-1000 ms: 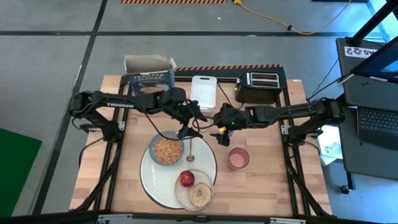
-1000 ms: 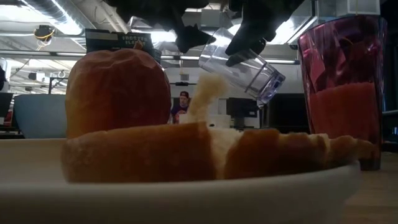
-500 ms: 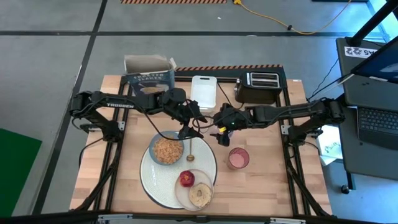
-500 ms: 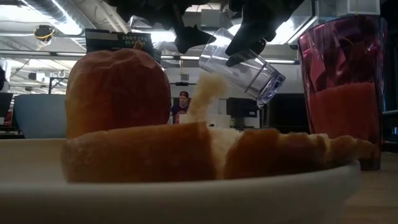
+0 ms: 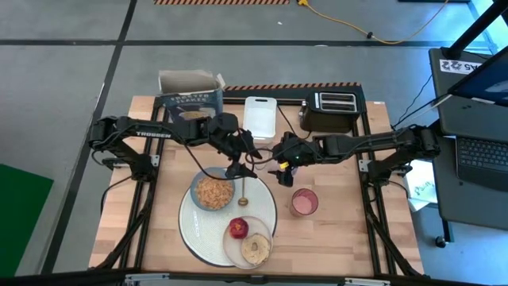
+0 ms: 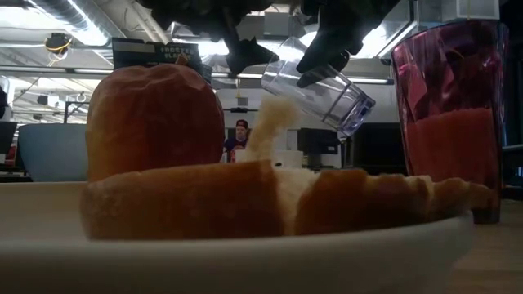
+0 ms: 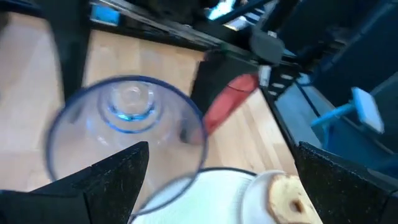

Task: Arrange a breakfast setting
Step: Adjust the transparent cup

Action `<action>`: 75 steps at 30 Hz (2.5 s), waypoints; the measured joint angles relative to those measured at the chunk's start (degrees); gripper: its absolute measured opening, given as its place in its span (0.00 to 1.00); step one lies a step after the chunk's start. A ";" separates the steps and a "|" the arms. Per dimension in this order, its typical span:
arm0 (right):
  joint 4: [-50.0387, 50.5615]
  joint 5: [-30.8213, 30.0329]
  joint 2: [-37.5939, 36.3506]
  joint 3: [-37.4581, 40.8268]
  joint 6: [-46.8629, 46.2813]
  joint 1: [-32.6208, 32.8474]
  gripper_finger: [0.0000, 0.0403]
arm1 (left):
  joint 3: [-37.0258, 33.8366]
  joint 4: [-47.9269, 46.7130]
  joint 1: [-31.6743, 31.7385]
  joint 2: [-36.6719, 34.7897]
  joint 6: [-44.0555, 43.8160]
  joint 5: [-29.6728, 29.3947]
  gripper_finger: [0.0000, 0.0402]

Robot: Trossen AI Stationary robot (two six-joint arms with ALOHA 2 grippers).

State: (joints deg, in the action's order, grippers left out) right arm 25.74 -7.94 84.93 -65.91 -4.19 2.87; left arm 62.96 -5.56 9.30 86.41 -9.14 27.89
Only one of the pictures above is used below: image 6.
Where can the black background monitor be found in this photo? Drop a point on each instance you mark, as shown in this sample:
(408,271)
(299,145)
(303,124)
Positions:
(318,141)

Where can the long ceiling light tube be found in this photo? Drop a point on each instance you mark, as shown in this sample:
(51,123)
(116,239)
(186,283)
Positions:
(367,81)

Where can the pale banana piece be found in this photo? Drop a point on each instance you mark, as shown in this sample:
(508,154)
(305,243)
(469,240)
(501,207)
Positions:
(267,126)

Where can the blue cereal bowl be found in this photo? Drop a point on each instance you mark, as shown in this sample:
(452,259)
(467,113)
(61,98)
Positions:
(53,153)

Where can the red apple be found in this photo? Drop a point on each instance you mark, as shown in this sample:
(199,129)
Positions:
(151,122)

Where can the pink tumbler with juice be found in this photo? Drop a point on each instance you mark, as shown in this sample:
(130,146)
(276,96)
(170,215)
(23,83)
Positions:
(449,143)

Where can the clear drinking glass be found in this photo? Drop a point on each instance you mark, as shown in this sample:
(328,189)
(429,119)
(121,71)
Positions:
(339,102)

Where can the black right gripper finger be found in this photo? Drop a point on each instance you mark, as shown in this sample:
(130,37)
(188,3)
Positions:
(247,55)
(339,36)

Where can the black metal stand pole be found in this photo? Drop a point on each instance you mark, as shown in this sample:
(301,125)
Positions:
(515,114)

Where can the white plate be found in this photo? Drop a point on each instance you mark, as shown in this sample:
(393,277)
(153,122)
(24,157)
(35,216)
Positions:
(245,265)

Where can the silver ventilation duct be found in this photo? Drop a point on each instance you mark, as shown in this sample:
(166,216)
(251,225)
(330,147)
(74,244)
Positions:
(69,16)

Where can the person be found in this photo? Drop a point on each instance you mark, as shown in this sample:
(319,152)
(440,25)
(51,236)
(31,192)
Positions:
(237,143)

